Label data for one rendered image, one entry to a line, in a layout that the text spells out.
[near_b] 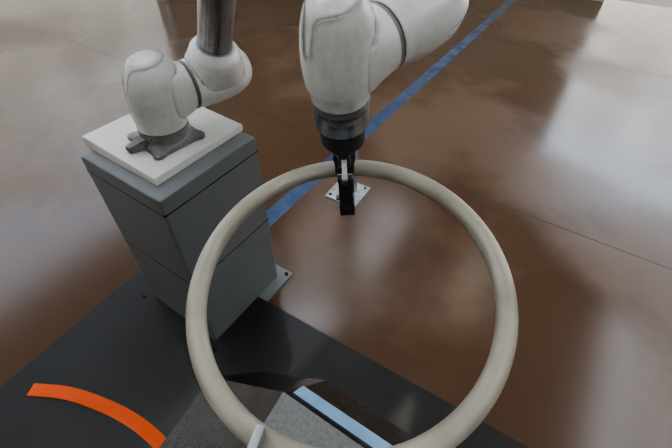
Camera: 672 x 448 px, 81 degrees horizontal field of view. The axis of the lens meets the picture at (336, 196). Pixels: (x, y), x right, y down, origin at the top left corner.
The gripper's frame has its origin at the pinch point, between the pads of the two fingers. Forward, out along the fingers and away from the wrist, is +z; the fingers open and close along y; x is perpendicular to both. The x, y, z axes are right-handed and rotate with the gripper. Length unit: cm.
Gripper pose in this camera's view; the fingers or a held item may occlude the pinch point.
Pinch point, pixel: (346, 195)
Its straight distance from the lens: 81.1
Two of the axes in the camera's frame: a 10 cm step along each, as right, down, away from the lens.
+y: 0.1, 8.1, -5.9
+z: 0.6, 5.8, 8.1
